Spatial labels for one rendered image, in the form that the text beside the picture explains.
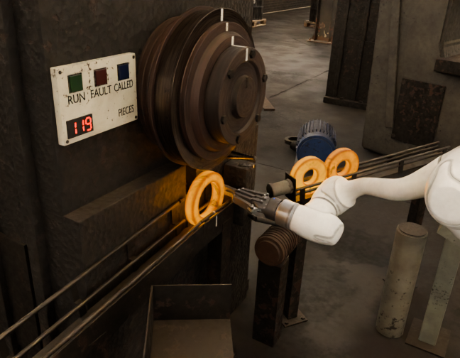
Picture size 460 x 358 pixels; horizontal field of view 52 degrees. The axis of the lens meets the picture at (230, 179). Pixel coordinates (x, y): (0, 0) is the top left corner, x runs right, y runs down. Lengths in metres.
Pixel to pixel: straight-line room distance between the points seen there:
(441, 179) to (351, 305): 1.47
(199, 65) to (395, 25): 2.86
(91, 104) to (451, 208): 0.83
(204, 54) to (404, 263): 1.22
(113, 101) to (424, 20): 3.00
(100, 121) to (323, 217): 0.73
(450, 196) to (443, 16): 2.94
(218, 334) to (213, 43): 0.76
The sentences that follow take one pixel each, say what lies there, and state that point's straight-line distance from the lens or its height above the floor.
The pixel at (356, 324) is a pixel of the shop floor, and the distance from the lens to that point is 2.32.
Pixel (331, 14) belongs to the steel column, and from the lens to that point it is 10.13.
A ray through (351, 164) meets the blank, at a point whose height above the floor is 0.73.
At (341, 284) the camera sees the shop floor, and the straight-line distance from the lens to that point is 2.54.
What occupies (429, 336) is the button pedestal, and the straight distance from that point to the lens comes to 2.30.
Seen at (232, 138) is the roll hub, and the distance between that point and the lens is 1.37.
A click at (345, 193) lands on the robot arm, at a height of 0.80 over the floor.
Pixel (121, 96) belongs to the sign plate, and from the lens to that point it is 1.29.
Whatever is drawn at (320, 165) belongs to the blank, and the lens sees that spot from 1.91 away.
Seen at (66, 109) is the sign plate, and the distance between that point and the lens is 1.16.
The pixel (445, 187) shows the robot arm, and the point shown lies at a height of 1.09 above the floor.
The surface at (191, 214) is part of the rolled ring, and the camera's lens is 1.51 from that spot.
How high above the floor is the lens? 1.47
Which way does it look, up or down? 25 degrees down
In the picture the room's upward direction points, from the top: 3 degrees clockwise
